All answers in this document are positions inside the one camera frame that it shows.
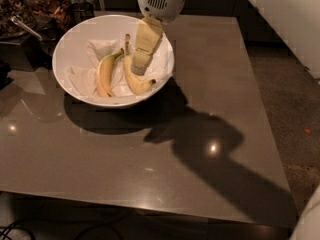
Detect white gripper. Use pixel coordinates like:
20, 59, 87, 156
132, 0, 186, 76

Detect yellow banana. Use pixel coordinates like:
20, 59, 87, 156
96, 49, 124, 97
123, 34, 156, 95

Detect white bowl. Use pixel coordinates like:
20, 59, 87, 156
51, 14, 175, 109

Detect white paper napkin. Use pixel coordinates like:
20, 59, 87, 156
66, 35, 174, 106

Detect glass jar with snacks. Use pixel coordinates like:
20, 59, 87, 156
0, 0, 37, 40

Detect metal scoop handle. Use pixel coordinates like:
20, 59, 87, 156
10, 16, 43, 41

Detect black cables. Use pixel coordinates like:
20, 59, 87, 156
0, 217, 124, 240

